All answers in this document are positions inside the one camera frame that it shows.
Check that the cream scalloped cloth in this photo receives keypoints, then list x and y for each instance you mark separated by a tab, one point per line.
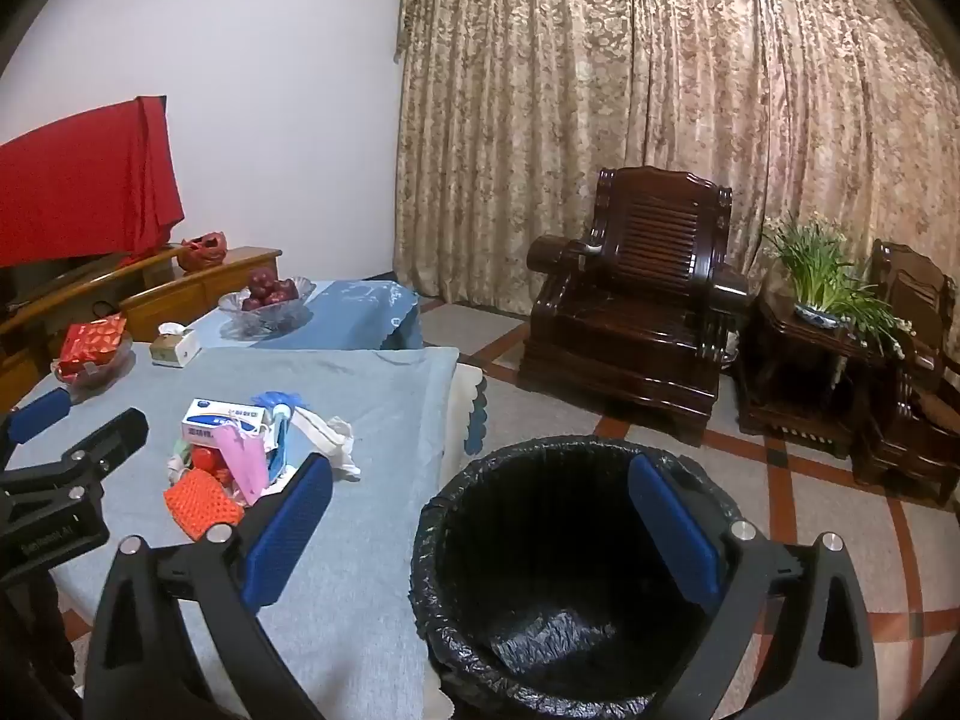
465	397

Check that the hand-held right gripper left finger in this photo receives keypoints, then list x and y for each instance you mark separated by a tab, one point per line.
289	532

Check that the pile of red apples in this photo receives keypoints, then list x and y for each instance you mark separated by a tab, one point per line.
266	289

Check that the orange foam net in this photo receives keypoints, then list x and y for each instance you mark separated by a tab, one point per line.
199	506

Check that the beige patterned curtain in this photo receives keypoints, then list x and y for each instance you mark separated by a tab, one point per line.
600	52

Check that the white plastic bag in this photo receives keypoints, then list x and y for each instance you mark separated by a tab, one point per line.
330	435

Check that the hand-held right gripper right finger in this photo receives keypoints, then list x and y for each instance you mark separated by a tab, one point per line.
671	532

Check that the glass fruit bowl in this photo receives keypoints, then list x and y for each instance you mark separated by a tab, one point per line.
266	322

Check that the blue crumpled plastic wrapper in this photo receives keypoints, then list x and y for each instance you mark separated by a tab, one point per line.
274	399

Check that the red cloth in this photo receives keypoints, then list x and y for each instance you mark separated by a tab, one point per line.
75	180

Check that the beige tissue box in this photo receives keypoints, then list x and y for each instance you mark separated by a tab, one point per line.
172	349

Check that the waste bin with black liner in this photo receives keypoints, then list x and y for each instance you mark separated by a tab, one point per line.
562	540

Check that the dark wooden armchair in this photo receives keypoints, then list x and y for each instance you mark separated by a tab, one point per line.
637	300
915	420

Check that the dark wooden side table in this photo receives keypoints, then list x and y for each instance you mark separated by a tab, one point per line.
795	375

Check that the pink paper sheet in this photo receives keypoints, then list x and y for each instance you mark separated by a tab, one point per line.
247	465

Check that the blue patterned tablecloth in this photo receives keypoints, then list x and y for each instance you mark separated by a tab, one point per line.
360	315

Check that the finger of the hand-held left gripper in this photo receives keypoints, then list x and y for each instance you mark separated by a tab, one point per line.
37	416
112	436

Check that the red gift box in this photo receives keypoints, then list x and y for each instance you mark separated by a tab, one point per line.
90	345

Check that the mint green glove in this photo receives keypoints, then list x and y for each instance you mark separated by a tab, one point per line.
176	457

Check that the brown wooden cabinet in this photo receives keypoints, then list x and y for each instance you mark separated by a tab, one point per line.
172	292

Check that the white blue carton box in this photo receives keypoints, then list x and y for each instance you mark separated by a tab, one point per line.
217	416

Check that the potted green plant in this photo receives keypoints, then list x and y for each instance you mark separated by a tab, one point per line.
817	277

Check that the glass dish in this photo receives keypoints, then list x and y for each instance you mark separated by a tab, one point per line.
112	375

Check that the red plastic bag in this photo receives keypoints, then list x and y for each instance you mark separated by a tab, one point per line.
202	251

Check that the grey blue table cloth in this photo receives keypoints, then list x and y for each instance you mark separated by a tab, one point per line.
375	390

